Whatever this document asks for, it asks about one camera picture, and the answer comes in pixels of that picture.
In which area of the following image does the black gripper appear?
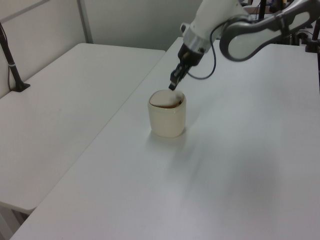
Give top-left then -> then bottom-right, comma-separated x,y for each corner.
168,42 -> 204,91

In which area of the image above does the beige trash bin lid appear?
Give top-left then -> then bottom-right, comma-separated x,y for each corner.
149,90 -> 186,109

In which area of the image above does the cream plastic trash bin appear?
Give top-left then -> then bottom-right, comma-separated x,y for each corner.
147,89 -> 188,138

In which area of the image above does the white side table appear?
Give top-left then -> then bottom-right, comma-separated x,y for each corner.
0,42 -> 167,240

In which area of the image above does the black clamp stand with pole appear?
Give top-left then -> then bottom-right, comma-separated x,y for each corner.
303,14 -> 320,54

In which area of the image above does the dark gripper cable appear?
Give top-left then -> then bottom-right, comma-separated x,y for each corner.
186,20 -> 228,80

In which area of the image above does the grey partition frame post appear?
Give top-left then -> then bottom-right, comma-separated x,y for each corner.
76,0 -> 94,44

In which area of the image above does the black camera pole with clamp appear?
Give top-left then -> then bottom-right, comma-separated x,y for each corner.
0,20 -> 32,93

